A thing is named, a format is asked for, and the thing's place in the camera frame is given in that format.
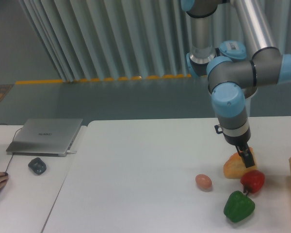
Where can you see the green bell pepper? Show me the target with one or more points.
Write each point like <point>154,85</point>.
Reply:
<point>238,207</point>

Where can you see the triangular golden bread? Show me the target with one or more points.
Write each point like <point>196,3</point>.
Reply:
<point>234,168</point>

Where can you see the white laptop charger plug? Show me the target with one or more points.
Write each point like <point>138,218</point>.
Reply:
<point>71,152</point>

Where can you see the silver closed laptop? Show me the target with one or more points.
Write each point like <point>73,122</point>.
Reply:
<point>45,136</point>

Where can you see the brown egg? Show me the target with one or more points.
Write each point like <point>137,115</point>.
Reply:
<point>203,181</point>

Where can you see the red bell pepper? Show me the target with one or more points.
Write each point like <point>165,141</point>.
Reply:
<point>252,181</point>

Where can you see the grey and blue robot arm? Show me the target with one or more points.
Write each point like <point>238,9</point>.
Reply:
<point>234,73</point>

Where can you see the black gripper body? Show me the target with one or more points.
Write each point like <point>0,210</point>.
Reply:
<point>240,140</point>

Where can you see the white corrugated curtain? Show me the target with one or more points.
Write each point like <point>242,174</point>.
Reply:
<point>100,39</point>

